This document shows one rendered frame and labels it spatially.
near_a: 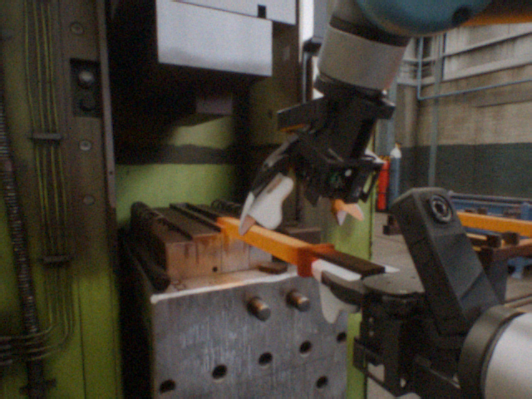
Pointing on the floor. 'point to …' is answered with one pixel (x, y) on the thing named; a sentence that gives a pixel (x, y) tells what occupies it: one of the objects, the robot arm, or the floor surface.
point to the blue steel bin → (502, 206)
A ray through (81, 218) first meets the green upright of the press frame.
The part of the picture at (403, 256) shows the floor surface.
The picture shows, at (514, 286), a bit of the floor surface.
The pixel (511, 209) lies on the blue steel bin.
